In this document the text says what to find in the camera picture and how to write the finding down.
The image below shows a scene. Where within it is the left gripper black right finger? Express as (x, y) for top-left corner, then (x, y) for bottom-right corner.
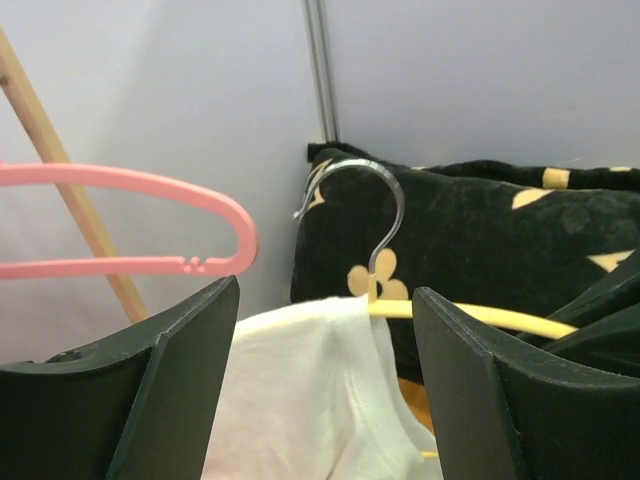
(413, 288), (639, 479)

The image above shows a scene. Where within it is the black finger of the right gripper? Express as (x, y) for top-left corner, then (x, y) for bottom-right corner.
(519, 252), (639, 377)

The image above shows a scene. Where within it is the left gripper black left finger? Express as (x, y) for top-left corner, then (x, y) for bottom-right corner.
(1, 276), (239, 479)

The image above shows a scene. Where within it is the yellow hanger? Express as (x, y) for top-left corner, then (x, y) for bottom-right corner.
(292, 158), (581, 461)

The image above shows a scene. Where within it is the white t shirt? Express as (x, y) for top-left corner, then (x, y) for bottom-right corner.
(202, 297), (443, 480)

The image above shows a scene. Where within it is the pink plastic hanger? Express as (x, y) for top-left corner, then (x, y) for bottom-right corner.
(0, 159), (260, 281)

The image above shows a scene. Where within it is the black floral plush blanket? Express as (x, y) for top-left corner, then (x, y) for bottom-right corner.
(289, 142), (640, 384)

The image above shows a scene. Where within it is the wooden clothes rack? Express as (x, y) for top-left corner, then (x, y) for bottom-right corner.
(0, 24), (151, 324)

